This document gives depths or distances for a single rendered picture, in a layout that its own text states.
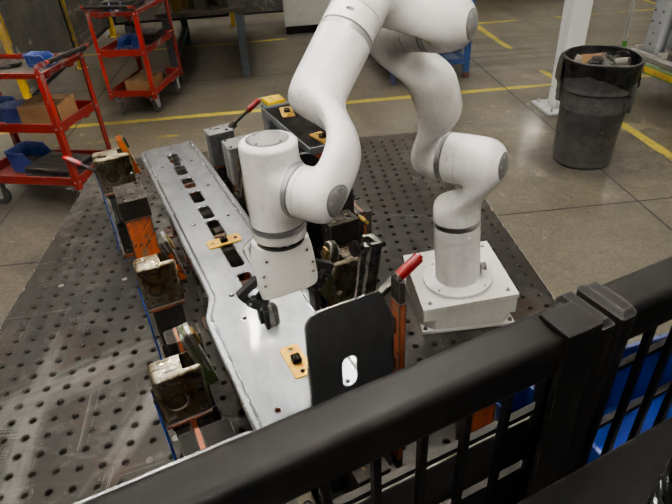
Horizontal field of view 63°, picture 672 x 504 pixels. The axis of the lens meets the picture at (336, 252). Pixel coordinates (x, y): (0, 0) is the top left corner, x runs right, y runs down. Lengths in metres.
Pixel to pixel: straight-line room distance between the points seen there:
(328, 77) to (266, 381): 0.53
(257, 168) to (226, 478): 0.58
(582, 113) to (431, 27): 3.01
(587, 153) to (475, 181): 2.81
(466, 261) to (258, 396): 0.71
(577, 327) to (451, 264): 1.19
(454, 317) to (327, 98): 0.86
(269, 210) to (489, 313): 0.88
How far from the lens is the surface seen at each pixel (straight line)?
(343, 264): 1.14
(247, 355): 1.06
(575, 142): 4.05
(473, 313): 1.51
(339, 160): 0.75
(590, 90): 3.88
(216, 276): 1.27
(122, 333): 1.68
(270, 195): 0.77
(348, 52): 0.86
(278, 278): 0.87
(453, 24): 1.02
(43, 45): 6.76
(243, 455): 0.23
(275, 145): 0.76
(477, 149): 1.29
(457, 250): 1.43
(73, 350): 1.68
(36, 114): 3.92
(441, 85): 1.15
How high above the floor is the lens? 1.73
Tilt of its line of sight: 34 degrees down
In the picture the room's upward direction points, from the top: 4 degrees counter-clockwise
